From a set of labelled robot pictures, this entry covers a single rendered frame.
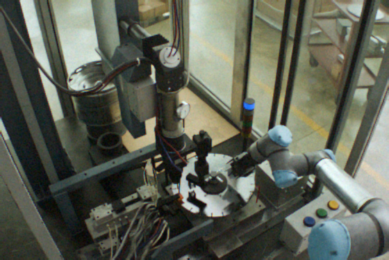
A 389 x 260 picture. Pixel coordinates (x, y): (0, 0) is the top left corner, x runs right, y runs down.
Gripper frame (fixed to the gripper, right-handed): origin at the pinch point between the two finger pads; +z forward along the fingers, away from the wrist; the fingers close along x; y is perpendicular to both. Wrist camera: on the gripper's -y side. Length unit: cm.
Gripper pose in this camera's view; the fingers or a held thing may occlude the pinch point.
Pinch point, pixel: (231, 174)
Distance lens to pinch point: 146.7
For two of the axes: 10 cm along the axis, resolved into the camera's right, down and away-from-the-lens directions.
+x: 5.0, 8.3, -2.2
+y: -7.3, 2.8, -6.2
